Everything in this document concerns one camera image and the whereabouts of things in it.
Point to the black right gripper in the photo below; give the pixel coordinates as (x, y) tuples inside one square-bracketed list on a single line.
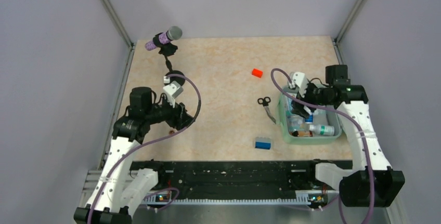
[(298, 108)]

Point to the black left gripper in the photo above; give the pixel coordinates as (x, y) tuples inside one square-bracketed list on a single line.
[(179, 117)]

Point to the white blue small bottle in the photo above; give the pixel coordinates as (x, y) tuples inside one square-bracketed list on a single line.
[(309, 119)]

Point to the blue cotton ball bag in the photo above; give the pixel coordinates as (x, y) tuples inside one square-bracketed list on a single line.
[(288, 106)]

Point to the clear teal zip bag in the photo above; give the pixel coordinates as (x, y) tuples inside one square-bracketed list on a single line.
[(294, 123)]

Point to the white teal small bottle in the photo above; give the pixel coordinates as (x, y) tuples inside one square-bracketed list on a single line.
[(323, 130)]

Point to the brown medicine bottle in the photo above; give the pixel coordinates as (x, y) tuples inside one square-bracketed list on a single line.
[(302, 133)]

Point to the black handled scissors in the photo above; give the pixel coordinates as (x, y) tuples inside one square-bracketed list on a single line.
[(264, 102)]

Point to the green plastic medicine box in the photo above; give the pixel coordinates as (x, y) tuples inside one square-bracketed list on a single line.
[(321, 117)]

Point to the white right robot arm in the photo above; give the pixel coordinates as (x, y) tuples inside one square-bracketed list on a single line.
[(372, 181)]

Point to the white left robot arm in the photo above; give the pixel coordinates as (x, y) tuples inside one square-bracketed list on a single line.
[(113, 201)]

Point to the orange block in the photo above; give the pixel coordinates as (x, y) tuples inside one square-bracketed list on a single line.
[(257, 73)]

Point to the blue grey small box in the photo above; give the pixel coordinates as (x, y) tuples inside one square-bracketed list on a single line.
[(262, 143)]

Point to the purple grey microphone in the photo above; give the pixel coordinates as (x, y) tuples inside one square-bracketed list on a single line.
[(164, 38)]

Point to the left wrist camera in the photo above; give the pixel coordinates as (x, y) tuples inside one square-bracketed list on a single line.
[(172, 91)]

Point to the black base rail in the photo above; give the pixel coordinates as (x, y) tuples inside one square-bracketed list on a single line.
[(235, 180)]

